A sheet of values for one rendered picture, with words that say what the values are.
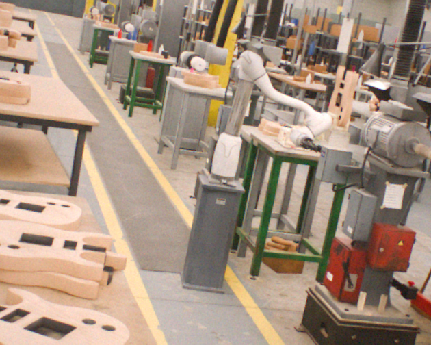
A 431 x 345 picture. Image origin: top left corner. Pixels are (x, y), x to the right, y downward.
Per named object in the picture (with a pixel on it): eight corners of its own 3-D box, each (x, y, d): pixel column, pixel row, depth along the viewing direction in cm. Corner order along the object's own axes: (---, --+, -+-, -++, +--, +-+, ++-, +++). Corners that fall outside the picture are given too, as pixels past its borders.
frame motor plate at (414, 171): (429, 179, 443) (430, 172, 442) (389, 173, 436) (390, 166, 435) (399, 163, 476) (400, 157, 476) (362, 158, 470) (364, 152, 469)
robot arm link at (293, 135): (291, 138, 507) (308, 126, 508) (284, 133, 522) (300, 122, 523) (300, 152, 511) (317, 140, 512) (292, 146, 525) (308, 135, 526)
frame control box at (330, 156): (361, 202, 460) (371, 159, 455) (327, 198, 454) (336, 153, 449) (345, 191, 483) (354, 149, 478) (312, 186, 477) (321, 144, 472)
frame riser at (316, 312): (419, 369, 462) (429, 328, 457) (320, 362, 445) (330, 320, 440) (380, 330, 510) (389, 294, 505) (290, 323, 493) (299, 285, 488)
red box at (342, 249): (357, 303, 457) (371, 242, 450) (336, 301, 453) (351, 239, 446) (340, 287, 480) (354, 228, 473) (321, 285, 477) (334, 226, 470)
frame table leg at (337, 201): (323, 287, 574) (351, 165, 556) (317, 286, 572) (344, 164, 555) (321, 284, 579) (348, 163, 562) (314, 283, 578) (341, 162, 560)
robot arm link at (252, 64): (268, 71, 502) (267, 70, 515) (252, 46, 499) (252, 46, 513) (250, 83, 504) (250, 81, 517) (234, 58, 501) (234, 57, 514)
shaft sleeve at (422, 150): (439, 162, 418) (441, 151, 417) (429, 160, 416) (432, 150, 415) (422, 154, 435) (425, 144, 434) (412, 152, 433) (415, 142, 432)
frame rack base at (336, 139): (345, 157, 566) (351, 133, 562) (325, 155, 562) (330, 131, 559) (332, 149, 592) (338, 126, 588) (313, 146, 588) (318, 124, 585)
